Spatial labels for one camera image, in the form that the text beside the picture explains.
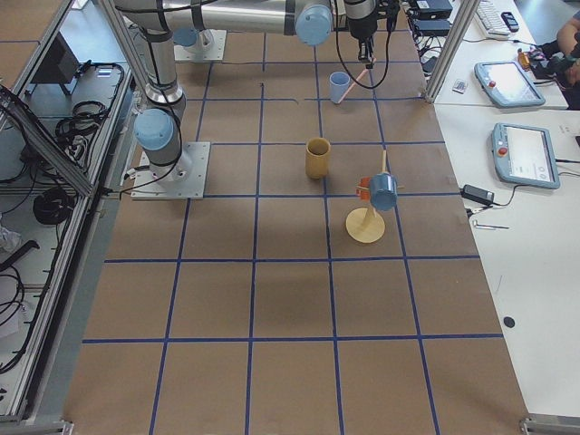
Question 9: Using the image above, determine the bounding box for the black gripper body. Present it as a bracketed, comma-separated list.
[347, 15, 377, 51]

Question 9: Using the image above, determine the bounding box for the pink chopstick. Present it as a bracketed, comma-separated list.
[337, 68, 371, 104]

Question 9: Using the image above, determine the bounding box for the light blue cup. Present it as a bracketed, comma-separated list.
[329, 71, 351, 104]

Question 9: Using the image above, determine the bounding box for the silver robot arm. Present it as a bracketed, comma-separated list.
[173, 28, 214, 52]
[114, 1, 380, 186]

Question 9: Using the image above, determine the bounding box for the bamboo chopstick holder cup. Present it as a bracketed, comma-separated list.
[305, 138, 331, 179]

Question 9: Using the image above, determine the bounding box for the orange cup on stand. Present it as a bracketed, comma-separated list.
[356, 177, 371, 201]

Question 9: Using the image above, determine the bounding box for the wooden cup tree stand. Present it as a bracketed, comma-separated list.
[345, 150, 391, 244]

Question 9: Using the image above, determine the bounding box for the white keyboard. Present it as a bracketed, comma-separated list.
[475, 1, 511, 40]

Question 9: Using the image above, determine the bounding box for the upper teach pendant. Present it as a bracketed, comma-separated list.
[474, 62, 546, 108]

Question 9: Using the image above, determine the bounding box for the teach pendant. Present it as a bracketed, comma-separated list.
[491, 123, 561, 189]
[474, 62, 546, 108]

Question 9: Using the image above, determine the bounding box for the blue mug on stand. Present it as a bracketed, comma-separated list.
[369, 172, 398, 211]

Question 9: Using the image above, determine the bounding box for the black power adapter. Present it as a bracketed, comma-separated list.
[460, 184, 495, 206]

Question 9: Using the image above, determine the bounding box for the lower teach pendant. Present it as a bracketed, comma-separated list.
[491, 123, 561, 189]

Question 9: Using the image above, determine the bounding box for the allen key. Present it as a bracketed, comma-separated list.
[472, 220, 508, 230]

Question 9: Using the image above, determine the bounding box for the aluminium frame post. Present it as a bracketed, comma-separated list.
[424, 0, 480, 103]

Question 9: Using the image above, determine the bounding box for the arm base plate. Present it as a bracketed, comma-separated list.
[173, 29, 227, 63]
[130, 141, 211, 200]

